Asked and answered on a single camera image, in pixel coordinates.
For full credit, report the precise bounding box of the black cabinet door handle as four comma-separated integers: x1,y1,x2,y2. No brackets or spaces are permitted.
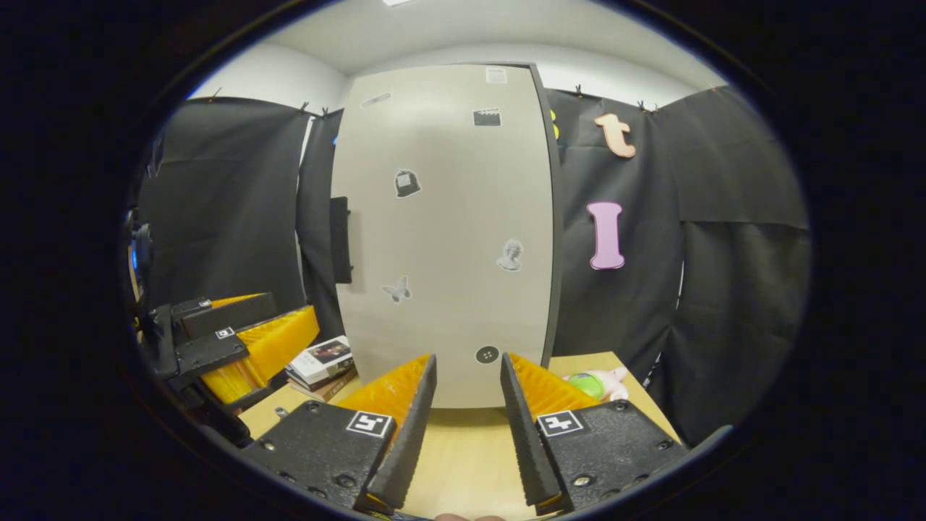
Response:
329,196,354,285

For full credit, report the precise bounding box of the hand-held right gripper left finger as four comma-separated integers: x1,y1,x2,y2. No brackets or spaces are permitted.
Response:
242,353,439,516

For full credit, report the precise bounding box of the green and pink plush toy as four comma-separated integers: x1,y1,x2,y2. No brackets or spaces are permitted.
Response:
563,366,630,403

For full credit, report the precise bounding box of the brown cover book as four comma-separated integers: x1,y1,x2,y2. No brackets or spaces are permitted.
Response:
289,365,359,403

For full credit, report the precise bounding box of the grey cabinet door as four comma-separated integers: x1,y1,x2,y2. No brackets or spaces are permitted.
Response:
331,63,565,410

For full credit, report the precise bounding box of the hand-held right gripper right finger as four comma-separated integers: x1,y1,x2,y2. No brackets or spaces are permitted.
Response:
499,352,688,516

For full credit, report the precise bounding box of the black backdrop cloth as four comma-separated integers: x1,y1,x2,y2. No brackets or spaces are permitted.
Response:
134,85,812,448

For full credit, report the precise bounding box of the white cover book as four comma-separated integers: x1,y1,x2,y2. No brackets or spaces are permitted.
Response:
286,335,355,386

